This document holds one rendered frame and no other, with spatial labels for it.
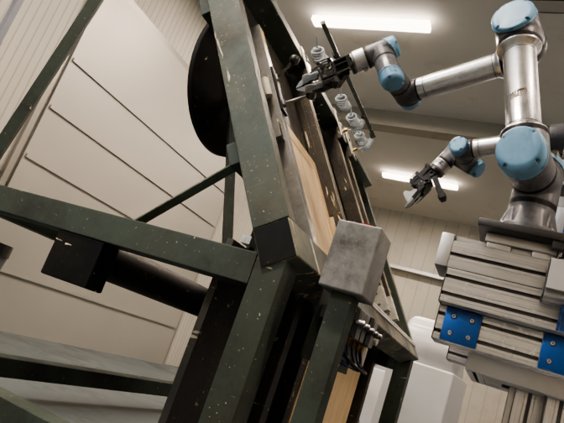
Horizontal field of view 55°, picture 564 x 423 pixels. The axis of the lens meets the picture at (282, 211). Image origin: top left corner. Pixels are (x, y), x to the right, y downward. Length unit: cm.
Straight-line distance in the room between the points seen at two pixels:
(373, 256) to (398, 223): 944
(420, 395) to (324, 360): 354
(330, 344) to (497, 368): 45
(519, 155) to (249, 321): 78
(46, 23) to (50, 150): 101
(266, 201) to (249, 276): 21
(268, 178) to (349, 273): 37
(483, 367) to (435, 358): 340
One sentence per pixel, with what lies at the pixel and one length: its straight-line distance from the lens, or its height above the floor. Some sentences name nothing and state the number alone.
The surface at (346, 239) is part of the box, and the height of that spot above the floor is 88.
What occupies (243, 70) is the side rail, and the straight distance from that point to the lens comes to 177.
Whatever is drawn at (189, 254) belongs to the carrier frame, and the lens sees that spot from 157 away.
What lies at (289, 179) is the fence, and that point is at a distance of 181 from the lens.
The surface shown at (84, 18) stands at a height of 152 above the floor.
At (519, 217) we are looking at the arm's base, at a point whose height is 107.
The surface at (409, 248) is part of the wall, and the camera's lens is 1062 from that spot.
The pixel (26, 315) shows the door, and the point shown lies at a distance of 523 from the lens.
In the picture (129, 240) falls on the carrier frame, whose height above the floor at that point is 73.
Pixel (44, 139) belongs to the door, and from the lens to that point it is 491.
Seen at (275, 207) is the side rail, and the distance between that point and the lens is 149.
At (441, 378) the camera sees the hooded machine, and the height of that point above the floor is 81.
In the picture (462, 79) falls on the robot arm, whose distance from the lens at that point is 184.
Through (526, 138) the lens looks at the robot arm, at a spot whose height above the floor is 122.
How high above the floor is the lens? 55
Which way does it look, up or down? 14 degrees up
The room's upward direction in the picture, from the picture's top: 19 degrees clockwise
